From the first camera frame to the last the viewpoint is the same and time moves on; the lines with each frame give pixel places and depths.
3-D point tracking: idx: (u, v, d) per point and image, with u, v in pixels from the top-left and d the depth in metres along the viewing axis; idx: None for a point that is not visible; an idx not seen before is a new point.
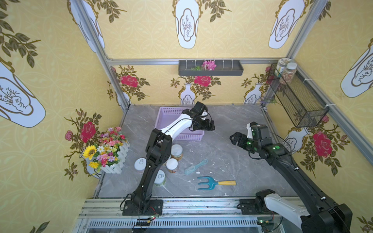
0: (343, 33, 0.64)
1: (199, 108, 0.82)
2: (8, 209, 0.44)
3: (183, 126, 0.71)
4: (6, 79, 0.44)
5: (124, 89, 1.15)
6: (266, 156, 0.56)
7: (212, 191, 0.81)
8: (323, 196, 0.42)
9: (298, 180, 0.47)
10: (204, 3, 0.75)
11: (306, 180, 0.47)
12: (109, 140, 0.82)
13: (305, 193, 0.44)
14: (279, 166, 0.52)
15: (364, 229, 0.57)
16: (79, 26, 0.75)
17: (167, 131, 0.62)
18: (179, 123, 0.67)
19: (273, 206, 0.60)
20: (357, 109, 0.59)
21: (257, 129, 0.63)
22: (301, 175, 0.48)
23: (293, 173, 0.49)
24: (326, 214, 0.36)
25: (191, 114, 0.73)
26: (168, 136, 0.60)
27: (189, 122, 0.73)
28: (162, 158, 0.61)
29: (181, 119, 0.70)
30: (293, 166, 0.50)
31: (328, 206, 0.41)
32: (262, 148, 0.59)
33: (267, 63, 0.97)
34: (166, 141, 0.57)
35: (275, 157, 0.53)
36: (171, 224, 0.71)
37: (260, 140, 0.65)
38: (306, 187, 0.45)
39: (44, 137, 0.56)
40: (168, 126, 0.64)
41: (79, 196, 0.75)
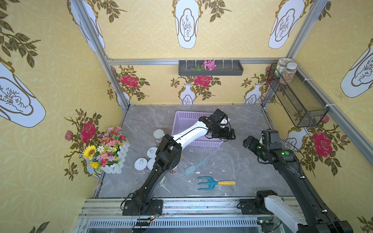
0: (343, 33, 0.64)
1: (217, 117, 0.77)
2: (8, 209, 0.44)
3: (197, 134, 0.68)
4: (6, 79, 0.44)
5: (124, 89, 1.15)
6: (273, 159, 0.55)
7: (212, 191, 0.81)
8: (325, 209, 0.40)
9: (302, 189, 0.46)
10: (204, 3, 0.75)
11: (310, 191, 0.46)
12: (109, 140, 0.82)
13: (306, 202, 0.43)
14: (284, 171, 0.52)
15: (364, 229, 0.57)
16: (79, 26, 0.75)
17: (179, 138, 0.61)
18: (193, 132, 0.65)
19: (273, 208, 0.60)
20: (357, 109, 0.59)
21: (267, 133, 0.62)
22: (305, 184, 0.47)
23: (298, 181, 0.48)
24: (324, 226, 0.42)
25: (208, 123, 0.70)
26: (178, 144, 0.58)
27: (204, 130, 0.69)
28: (171, 165, 0.60)
29: (196, 127, 0.67)
30: (300, 174, 0.49)
31: (328, 220, 0.40)
32: (270, 153, 0.58)
33: (267, 63, 0.97)
34: (176, 149, 0.56)
35: (282, 163, 0.53)
36: (171, 224, 0.71)
37: (269, 144, 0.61)
38: (308, 197, 0.44)
39: (44, 137, 0.56)
40: (181, 134, 0.62)
41: (79, 196, 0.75)
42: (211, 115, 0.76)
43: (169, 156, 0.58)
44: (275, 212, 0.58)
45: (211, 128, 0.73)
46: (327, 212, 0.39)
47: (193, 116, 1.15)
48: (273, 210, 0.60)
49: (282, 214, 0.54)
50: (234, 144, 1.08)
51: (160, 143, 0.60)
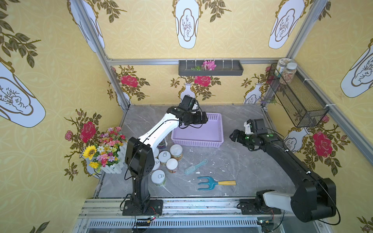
0: (343, 33, 0.64)
1: (187, 104, 0.68)
2: (8, 209, 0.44)
3: (168, 129, 0.60)
4: (6, 79, 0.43)
5: (124, 89, 1.15)
6: (261, 142, 0.62)
7: (212, 191, 0.81)
8: (308, 171, 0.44)
9: (288, 158, 0.51)
10: (204, 3, 0.75)
11: (295, 159, 0.50)
12: (108, 140, 0.81)
13: (292, 169, 0.48)
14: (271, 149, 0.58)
15: (364, 229, 0.57)
16: (79, 26, 0.75)
17: (147, 139, 0.52)
18: (161, 128, 0.56)
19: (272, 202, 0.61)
20: (357, 109, 0.59)
21: (253, 121, 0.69)
22: (290, 156, 0.52)
23: (283, 154, 0.53)
24: (311, 185, 0.44)
25: (178, 113, 0.63)
26: (147, 145, 0.50)
27: (175, 123, 0.61)
28: (144, 170, 0.52)
29: (164, 121, 0.59)
30: (284, 148, 0.55)
31: (313, 179, 0.44)
32: (258, 137, 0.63)
33: (267, 63, 0.97)
34: (144, 151, 0.48)
35: (268, 142, 0.59)
36: (171, 224, 0.71)
37: (256, 130, 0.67)
38: (293, 164, 0.49)
39: (44, 137, 0.56)
40: (149, 133, 0.54)
41: (79, 196, 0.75)
42: (180, 104, 0.69)
43: (139, 162, 0.50)
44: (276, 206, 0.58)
45: (182, 118, 0.64)
46: (311, 173, 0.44)
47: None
48: (273, 205, 0.60)
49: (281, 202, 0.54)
50: (234, 144, 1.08)
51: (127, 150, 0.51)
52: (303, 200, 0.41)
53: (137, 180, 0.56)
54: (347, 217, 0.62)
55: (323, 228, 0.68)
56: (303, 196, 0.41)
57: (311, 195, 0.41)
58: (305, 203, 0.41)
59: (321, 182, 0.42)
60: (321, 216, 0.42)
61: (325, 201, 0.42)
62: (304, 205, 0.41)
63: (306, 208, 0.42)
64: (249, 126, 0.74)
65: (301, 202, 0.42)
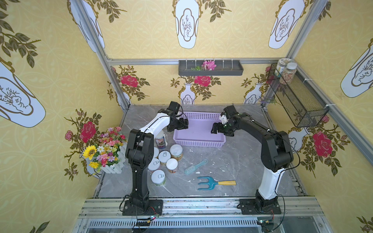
0: (343, 33, 0.64)
1: (174, 107, 0.82)
2: (8, 209, 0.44)
3: (161, 124, 0.69)
4: (6, 79, 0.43)
5: (124, 89, 1.15)
6: (234, 121, 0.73)
7: (212, 191, 0.81)
8: (268, 129, 0.59)
9: (253, 125, 0.65)
10: (204, 3, 0.75)
11: (259, 125, 0.62)
12: (109, 140, 0.82)
13: (257, 131, 0.63)
14: (241, 122, 0.73)
15: (364, 229, 0.57)
16: (79, 26, 0.75)
17: (147, 129, 0.59)
18: (157, 122, 0.65)
19: (267, 192, 0.63)
20: (357, 109, 0.59)
21: (226, 108, 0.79)
22: (254, 123, 0.65)
23: (249, 122, 0.67)
24: (269, 137, 0.53)
25: (168, 112, 0.72)
26: (148, 134, 0.57)
27: (167, 119, 0.72)
28: (146, 159, 0.57)
29: (159, 117, 0.68)
30: (250, 119, 0.68)
31: (272, 134, 0.56)
32: (231, 117, 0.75)
33: (267, 63, 0.97)
34: (147, 139, 0.54)
35: (239, 118, 0.74)
36: (171, 224, 0.71)
37: (228, 113, 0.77)
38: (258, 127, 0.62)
39: (44, 137, 0.56)
40: (147, 125, 0.61)
41: (79, 196, 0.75)
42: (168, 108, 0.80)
43: (142, 151, 0.55)
44: (270, 190, 0.63)
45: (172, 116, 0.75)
46: (270, 129, 0.59)
47: (192, 116, 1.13)
48: (269, 193, 0.64)
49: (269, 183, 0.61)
50: (234, 144, 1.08)
51: (128, 141, 0.56)
52: (266, 152, 0.55)
53: (139, 173, 0.59)
54: (347, 217, 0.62)
55: (323, 228, 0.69)
56: (265, 148, 0.55)
57: (271, 145, 0.53)
58: (267, 153, 0.54)
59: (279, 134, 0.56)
60: (282, 161, 0.53)
61: (284, 149, 0.56)
62: (268, 156, 0.54)
63: (269, 157, 0.54)
64: (225, 116, 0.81)
65: (266, 154, 0.55)
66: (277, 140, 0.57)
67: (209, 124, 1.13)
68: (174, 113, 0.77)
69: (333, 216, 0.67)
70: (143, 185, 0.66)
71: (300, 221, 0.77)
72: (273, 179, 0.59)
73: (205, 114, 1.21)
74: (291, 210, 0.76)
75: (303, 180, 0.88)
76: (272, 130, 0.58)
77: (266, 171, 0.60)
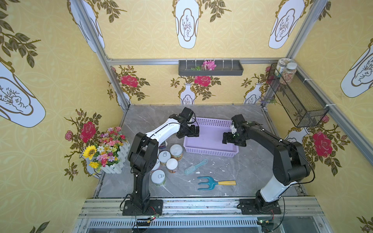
0: (343, 33, 0.64)
1: (186, 114, 0.79)
2: (8, 209, 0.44)
3: (170, 130, 0.65)
4: (6, 79, 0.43)
5: (124, 89, 1.15)
6: (242, 130, 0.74)
7: (212, 191, 0.81)
8: (280, 140, 0.55)
9: (263, 135, 0.60)
10: (204, 3, 0.75)
11: (270, 135, 0.59)
12: (109, 140, 0.82)
13: (267, 141, 0.58)
14: (250, 131, 0.68)
15: (364, 229, 0.57)
16: (79, 26, 0.75)
17: (153, 135, 0.57)
18: (165, 128, 0.62)
19: (269, 195, 0.62)
20: (357, 109, 0.59)
21: (234, 117, 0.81)
22: (265, 132, 0.61)
23: (260, 131, 0.63)
24: (282, 148, 0.49)
25: (179, 119, 0.70)
26: (153, 140, 0.54)
27: (177, 126, 0.68)
28: (147, 166, 0.54)
29: (168, 123, 0.65)
30: (261, 128, 0.65)
31: (285, 144, 0.52)
32: (239, 125, 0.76)
33: (267, 63, 0.97)
34: (151, 145, 0.52)
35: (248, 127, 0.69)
36: (171, 224, 0.71)
37: (236, 120, 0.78)
38: (268, 137, 0.58)
39: (44, 137, 0.56)
40: (154, 131, 0.59)
41: (79, 196, 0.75)
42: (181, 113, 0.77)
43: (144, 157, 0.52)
44: (274, 197, 0.62)
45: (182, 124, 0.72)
46: (282, 140, 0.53)
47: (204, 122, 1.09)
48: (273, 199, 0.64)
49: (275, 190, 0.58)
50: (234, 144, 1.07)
51: (133, 145, 0.54)
52: (279, 164, 0.49)
53: (139, 177, 0.57)
54: (347, 217, 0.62)
55: (323, 228, 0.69)
56: (279, 160, 0.49)
57: (284, 157, 0.48)
58: (280, 166, 0.49)
59: (293, 145, 0.51)
60: (297, 175, 0.48)
61: (298, 162, 0.51)
62: (280, 169, 0.49)
63: (281, 170, 0.49)
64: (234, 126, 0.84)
65: (278, 166, 0.50)
66: (291, 152, 0.53)
67: (213, 128, 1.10)
68: (185, 120, 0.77)
69: (333, 216, 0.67)
70: (144, 186, 0.64)
71: (300, 221, 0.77)
72: (279, 189, 0.55)
73: (205, 119, 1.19)
74: (291, 210, 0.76)
75: (303, 179, 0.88)
76: (285, 141, 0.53)
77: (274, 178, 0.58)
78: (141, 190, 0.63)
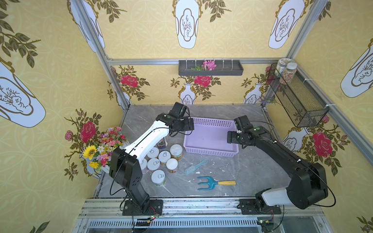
0: (343, 33, 0.64)
1: (178, 111, 0.67)
2: (8, 209, 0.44)
3: (157, 138, 0.56)
4: (6, 79, 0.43)
5: (124, 89, 1.15)
6: (249, 138, 0.64)
7: (212, 191, 0.81)
8: (299, 159, 0.48)
9: (277, 150, 0.52)
10: (204, 3, 0.75)
11: (284, 149, 0.52)
12: (109, 140, 0.82)
13: (283, 159, 0.50)
14: (260, 142, 0.59)
15: (364, 229, 0.57)
16: (79, 26, 0.75)
17: (133, 149, 0.48)
18: (149, 138, 0.53)
19: (271, 200, 0.61)
20: (357, 109, 0.59)
21: (238, 120, 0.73)
22: (279, 146, 0.53)
23: (272, 146, 0.54)
24: (304, 174, 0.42)
25: (168, 121, 0.59)
26: (132, 157, 0.46)
27: (164, 131, 0.58)
28: (131, 183, 0.48)
29: (153, 129, 0.55)
30: (272, 140, 0.56)
31: (305, 167, 0.45)
32: (245, 132, 0.65)
33: (267, 63, 0.97)
34: (129, 163, 0.44)
35: (256, 136, 0.60)
36: (171, 224, 0.71)
37: (243, 126, 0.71)
38: (283, 154, 0.50)
39: (44, 137, 0.56)
40: (135, 143, 0.50)
41: (79, 196, 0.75)
42: (171, 110, 0.67)
43: (125, 174, 0.46)
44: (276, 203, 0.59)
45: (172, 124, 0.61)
46: (301, 160, 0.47)
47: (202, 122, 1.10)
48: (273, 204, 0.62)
49: (281, 197, 0.54)
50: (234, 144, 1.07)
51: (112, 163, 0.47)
52: (298, 190, 0.43)
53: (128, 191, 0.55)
54: (347, 217, 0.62)
55: (323, 228, 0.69)
56: (298, 186, 0.43)
57: (306, 183, 0.43)
58: (299, 191, 0.43)
59: (313, 168, 0.44)
60: (316, 199, 0.44)
61: (317, 185, 0.44)
62: (299, 194, 0.43)
63: (301, 196, 0.43)
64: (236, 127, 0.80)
65: (296, 191, 0.44)
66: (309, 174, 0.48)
67: (212, 128, 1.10)
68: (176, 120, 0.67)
69: (333, 216, 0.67)
70: (139, 193, 0.63)
71: (300, 221, 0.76)
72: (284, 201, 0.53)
73: (205, 119, 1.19)
74: (290, 210, 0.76)
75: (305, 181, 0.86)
76: (303, 161, 0.47)
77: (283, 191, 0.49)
78: (135, 197, 0.61)
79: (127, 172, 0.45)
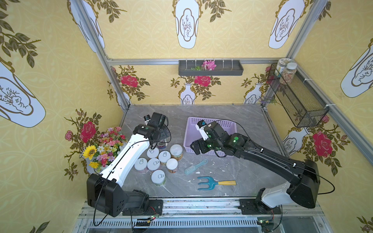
0: (343, 33, 0.64)
1: (157, 121, 0.64)
2: (8, 209, 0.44)
3: (137, 153, 0.52)
4: (6, 79, 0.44)
5: (124, 89, 1.15)
6: (232, 152, 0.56)
7: (212, 191, 0.81)
8: (294, 163, 0.46)
9: (268, 160, 0.48)
10: (204, 3, 0.75)
11: (274, 158, 0.48)
12: (109, 140, 0.82)
13: (280, 169, 0.46)
14: (247, 155, 0.54)
15: (364, 229, 0.57)
16: (79, 26, 0.75)
17: (111, 172, 0.44)
18: (128, 155, 0.48)
19: (272, 202, 0.61)
20: (357, 109, 0.59)
21: (212, 131, 0.61)
22: (268, 155, 0.49)
23: (264, 158, 0.49)
24: (306, 180, 0.41)
25: (146, 132, 0.56)
26: (112, 181, 0.42)
27: (144, 145, 0.54)
28: (114, 210, 0.43)
29: (131, 145, 0.51)
30: (259, 149, 0.51)
31: (301, 170, 0.44)
32: (226, 146, 0.57)
33: (267, 63, 0.97)
34: (110, 189, 0.40)
35: (241, 149, 0.54)
36: (171, 224, 0.71)
37: (219, 139, 0.62)
38: (279, 163, 0.46)
39: (44, 137, 0.56)
40: (113, 164, 0.46)
41: (79, 196, 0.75)
42: (149, 122, 0.63)
43: (105, 202, 0.41)
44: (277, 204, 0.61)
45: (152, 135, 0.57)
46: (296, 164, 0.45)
47: None
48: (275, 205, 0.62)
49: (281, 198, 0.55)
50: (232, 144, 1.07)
51: (89, 191, 0.42)
52: (305, 195, 0.42)
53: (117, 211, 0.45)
54: (347, 216, 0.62)
55: (323, 228, 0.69)
56: (303, 191, 0.42)
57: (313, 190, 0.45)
58: (305, 195, 0.42)
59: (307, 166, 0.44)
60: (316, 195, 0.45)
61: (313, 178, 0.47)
62: (305, 197, 0.43)
63: (308, 199, 0.42)
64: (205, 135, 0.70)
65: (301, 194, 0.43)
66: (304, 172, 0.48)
67: None
68: (156, 129, 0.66)
69: (333, 216, 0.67)
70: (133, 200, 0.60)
71: (300, 221, 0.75)
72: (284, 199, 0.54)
73: (205, 119, 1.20)
74: (290, 210, 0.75)
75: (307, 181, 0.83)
76: (298, 164, 0.45)
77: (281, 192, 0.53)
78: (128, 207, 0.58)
79: (106, 200, 0.40)
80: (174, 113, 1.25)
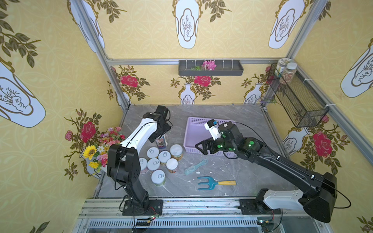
0: (343, 33, 0.64)
1: (161, 111, 0.75)
2: (8, 209, 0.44)
3: (147, 133, 0.60)
4: (6, 79, 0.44)
5: (124, 89, 1.15)
6: (246, 156, 0.53)
7: (212, 191, 0.81)
8: (312, 175, 0.44)
9: (285, 169, 0.46)
10: (203, 3, 0.75)
11: (292, 166, 0.46)
12: (109, 140, 0.82)
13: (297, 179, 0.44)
14: (262, 161, 0.51)
15: (364, 229, 0.57)
16: (79, 26, 0.75)
17: (129, 142, 0.51)
18: (142, 131, 0.57)
19: (275, 204, 0.60)
20: (357, 109, 0.59)
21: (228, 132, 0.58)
22: (284, 163, 0.48)
23: (281, 167, 0.47)
24: (325, 194, 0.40)
25: (154, 117, 0.64)
26: (131, 148, 0.49)
27: (154, 125, 0.63)
28: (132, 177, 0.50)
29: (144, 124, 0.59)
30: (275, 156, 0.50)
31: (320, 183, 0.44)
32: (240, 149, 0.55)
33: (267, 63, 0.97)
34: (130, 155, 0.47)
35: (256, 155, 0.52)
36: (171, 224, 0.71)
37: (234, 141, 0.60)
38: (295, 174, 0.45)
39: (44, 137, 0.56)
40: (129, 137, 0.53)
41: (79, 196, 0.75)
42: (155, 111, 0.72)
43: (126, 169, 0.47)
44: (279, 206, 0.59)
45: (159, 121, 0.68)
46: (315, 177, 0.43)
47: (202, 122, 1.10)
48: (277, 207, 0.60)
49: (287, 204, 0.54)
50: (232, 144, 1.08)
51: (110, 159, 0.48)
52: (321, 208, 0.40)
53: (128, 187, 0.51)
54: (347, 217, 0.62)
55: (324, 228, 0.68)
56: (320, 205, 0.40)
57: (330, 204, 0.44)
58: (321, 208, 0.40)
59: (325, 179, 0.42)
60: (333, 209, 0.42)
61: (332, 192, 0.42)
62: (321, 211, 0.40)
63: (324, 213, 0.40)
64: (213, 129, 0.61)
65: (317, 207, 0.41)
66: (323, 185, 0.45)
67: None
68: (161, 117, 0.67)
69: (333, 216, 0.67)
70: (137, 190, 0.62)
71: (300, 221, 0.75)
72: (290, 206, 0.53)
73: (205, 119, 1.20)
74: (290, 210, 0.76)
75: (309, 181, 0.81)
76: (317, 175, 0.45)
77: (292, 200, 0.51)
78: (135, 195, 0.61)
79: (127, 166, 0.47)
80: (174, 113, 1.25)
